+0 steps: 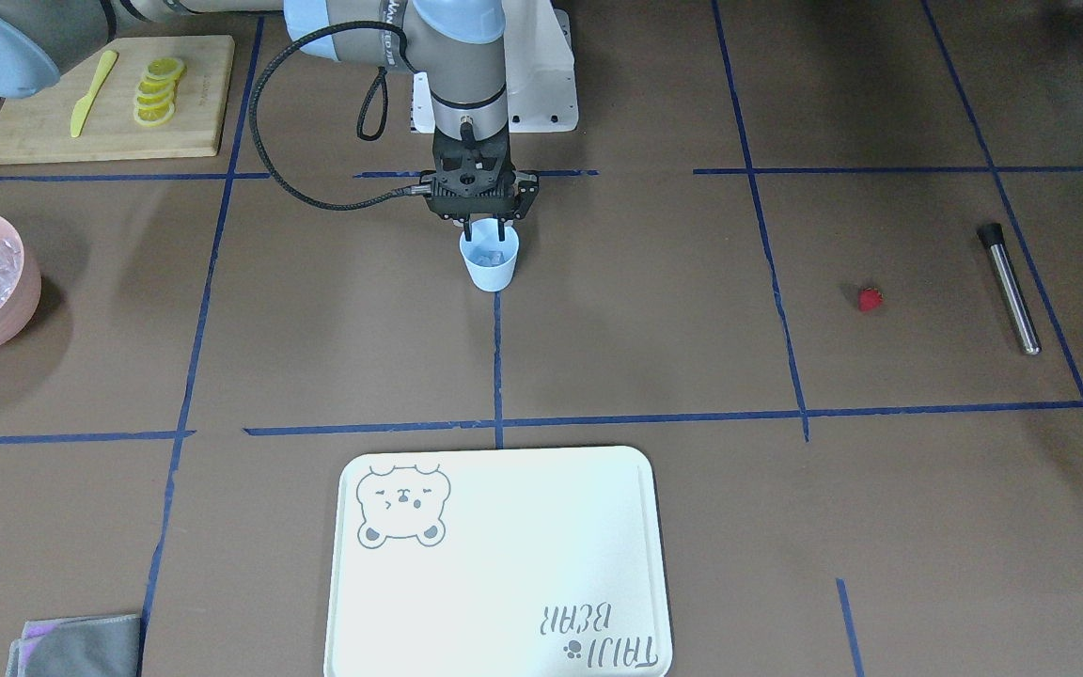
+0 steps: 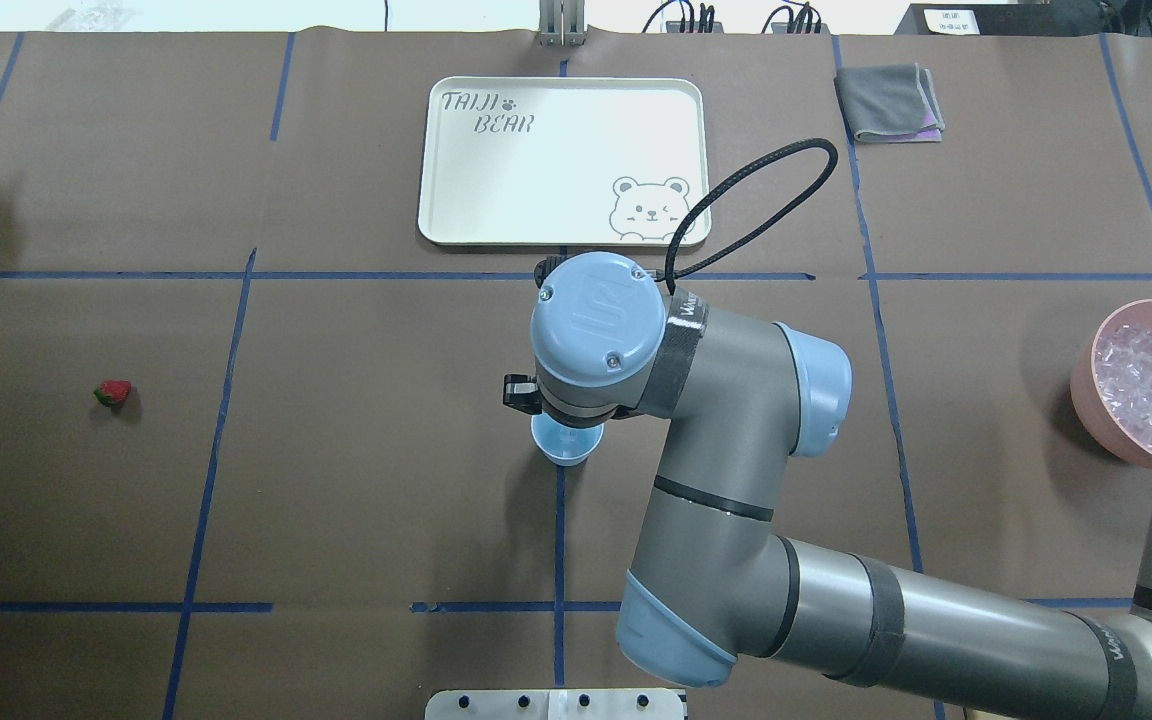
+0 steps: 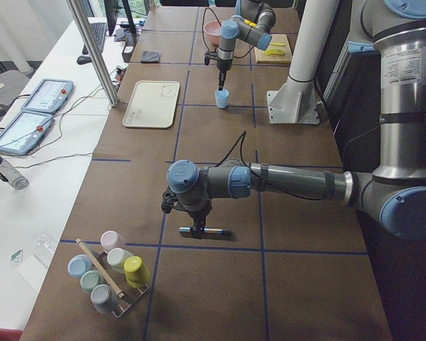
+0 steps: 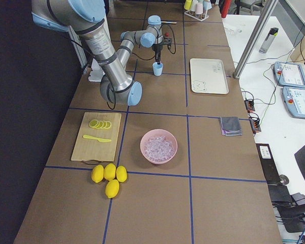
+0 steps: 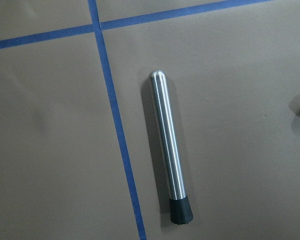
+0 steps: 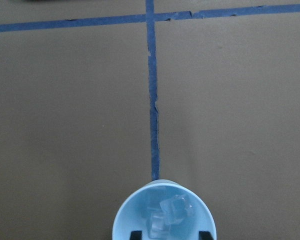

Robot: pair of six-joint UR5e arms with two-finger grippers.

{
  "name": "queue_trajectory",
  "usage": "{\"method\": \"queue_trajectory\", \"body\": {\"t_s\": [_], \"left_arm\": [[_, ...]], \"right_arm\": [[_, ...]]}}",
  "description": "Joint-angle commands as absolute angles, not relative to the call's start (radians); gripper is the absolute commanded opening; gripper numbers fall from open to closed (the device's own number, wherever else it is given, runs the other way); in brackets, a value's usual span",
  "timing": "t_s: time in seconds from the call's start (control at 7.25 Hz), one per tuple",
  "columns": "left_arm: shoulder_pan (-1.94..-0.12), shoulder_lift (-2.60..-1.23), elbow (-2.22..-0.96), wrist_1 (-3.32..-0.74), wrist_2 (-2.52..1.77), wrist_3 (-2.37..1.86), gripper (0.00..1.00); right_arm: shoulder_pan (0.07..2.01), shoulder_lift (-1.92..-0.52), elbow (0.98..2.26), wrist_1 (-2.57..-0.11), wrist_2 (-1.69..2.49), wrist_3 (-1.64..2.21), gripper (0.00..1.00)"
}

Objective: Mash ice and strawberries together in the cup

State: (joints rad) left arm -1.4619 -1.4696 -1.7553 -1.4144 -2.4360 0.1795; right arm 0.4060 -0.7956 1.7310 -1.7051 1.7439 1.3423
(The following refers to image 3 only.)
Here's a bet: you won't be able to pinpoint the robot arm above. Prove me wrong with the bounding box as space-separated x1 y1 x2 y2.
161 1 426 239
217 1 276 90

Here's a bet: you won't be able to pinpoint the teach pendant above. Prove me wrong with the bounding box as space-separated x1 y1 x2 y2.
21 79 75 114
0 110 54 156

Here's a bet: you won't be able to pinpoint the yellow lemons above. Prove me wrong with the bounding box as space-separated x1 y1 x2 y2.
244 19 257 28

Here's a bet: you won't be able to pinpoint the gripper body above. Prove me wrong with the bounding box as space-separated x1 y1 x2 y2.
187 204 212 226
217 58 232 73

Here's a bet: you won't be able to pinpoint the clear plastic bottle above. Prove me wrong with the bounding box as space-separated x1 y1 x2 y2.
0 156 29 190

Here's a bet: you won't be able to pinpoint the clear plastic bag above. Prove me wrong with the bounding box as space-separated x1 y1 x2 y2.
34 233 58 268

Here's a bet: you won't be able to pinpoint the lemon slices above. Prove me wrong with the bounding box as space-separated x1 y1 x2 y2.
263 48 285 55

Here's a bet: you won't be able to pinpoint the metal muddler tool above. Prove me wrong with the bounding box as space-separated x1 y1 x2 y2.
178 227 231 236

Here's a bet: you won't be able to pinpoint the light blue cup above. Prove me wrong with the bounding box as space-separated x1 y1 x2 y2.
214 88 229 109

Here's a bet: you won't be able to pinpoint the lower teach pendant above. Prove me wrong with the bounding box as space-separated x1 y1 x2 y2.
0 110 54 156

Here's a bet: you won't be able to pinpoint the white cup on rack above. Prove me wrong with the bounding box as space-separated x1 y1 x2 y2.
106 247 133 274

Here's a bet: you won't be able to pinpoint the black keyboard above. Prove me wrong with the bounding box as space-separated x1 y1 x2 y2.
89 22 107 53

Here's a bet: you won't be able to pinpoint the wooden cutting board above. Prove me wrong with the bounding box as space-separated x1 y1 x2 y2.
253 34 293 64

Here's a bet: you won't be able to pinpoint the wire cup rack wooden handle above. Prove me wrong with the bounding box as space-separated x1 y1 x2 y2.
76 238 149 318

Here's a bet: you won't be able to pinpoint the pink bowl of ice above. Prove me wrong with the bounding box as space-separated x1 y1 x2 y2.
203 21 221 46

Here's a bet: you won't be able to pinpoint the green cup on rack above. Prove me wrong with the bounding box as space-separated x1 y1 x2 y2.
80 270 104 294

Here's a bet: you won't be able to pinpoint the aluminium frame post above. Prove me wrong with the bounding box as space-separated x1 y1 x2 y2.
67 0 119 107

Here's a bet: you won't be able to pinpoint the upper teach pendant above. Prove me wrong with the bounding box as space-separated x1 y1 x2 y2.
21 79 75 114

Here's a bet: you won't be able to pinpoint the grey cup on rack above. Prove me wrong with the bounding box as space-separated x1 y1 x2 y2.
90 284 119 314

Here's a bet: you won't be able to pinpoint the pink cup on rack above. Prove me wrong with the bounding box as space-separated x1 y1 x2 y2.
100 230 126 254

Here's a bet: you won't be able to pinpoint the yellow cup on rack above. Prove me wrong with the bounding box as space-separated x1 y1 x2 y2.
124 256 150 288

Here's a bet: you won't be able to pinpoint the white camera pole mount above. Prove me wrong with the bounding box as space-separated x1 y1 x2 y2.
267 0 339 124

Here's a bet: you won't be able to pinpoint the cream bear tray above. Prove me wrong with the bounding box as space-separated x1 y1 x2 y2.
122 80 180 129

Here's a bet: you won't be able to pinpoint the grey folded cloth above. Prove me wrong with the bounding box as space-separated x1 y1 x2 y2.
141 50 162 64

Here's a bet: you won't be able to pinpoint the blue cup on rack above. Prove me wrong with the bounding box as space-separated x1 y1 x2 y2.
67 254 92 278

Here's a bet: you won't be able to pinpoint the black computer mouse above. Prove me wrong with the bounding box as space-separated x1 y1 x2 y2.
77 55 92 65

